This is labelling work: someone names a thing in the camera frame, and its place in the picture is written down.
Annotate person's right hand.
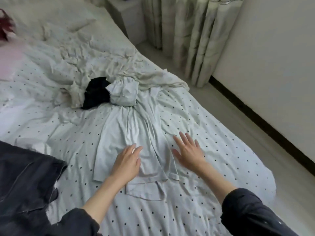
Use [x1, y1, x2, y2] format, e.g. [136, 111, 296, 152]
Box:
[172, 131, 207, 175]

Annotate person's left hand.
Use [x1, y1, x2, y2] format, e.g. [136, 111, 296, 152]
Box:
[109, 143, 143, 187]

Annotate white cartoon print t-shirt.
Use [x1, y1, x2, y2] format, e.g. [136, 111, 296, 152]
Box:
[93, 77, 181, 201]

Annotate black garment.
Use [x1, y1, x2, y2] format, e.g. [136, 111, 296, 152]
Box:
[81, 76, 112, 110]

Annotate cream bow-print blouse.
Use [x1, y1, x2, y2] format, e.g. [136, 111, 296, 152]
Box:
[52, 56, 124, 108]

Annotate person's left forearm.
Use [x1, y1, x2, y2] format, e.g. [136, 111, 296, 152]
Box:
[49, 174, 129, 236]

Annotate white dotted bed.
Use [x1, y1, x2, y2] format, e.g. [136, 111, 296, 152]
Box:
[0, 0, 277, 236]

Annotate white bedside cabinet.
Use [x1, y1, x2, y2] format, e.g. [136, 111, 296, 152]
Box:
[106, 0, 147, 46]

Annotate pink pillow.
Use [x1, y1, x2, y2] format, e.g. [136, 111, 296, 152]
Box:
[0, 42, 25, 82]

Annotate dark red fabric item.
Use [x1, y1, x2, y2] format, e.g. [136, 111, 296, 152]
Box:
[0, 10, 15, 41]

